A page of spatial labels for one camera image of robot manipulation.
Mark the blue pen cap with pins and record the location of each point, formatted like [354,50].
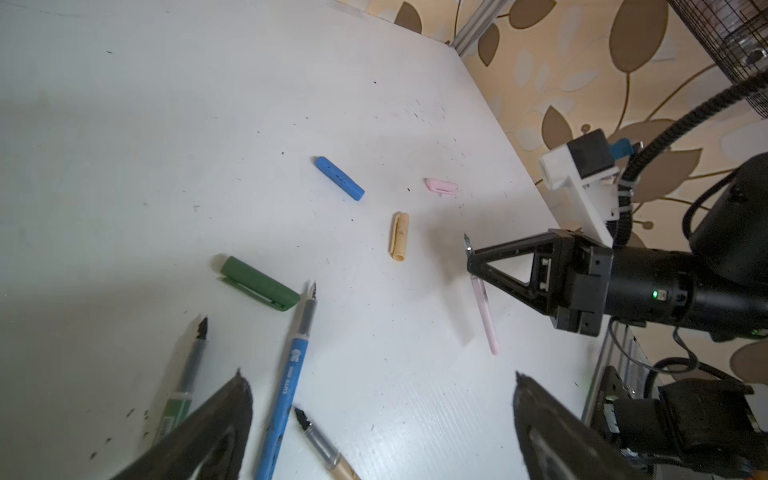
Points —
[340,178]

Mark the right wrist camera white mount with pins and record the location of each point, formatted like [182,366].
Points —
[584,172]

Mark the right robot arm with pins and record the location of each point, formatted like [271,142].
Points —
[689,415]

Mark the beige fountain pen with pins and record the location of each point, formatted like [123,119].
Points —
[333,460]

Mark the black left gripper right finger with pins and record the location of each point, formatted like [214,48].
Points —
[556,445]

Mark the pink pen cap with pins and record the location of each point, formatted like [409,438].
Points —
[441,187]

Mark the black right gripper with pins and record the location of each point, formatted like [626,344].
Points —
[523,269]

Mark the blue fountain pen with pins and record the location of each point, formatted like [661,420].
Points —
[286,389]

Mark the beige pen cap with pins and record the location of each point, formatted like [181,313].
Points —
[399,236]

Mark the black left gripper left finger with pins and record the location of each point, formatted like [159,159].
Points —
[209,444]

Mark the black wire basket right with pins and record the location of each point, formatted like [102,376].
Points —
[734,35]

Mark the green pen cap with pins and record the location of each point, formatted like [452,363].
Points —
[258,285]

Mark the aluminium cage frame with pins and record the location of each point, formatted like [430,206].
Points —
[478,23]

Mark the green fountain pen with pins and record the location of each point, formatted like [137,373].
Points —
[178,403]

